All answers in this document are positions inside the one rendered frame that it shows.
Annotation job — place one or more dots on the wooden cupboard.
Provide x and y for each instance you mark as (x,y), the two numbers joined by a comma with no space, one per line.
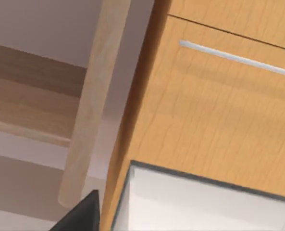
(138,96)

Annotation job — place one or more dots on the plain wooden drawer front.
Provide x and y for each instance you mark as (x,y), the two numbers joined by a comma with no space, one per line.
(240,14)

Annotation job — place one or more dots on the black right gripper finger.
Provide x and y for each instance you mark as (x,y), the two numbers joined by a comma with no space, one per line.
(88,214)

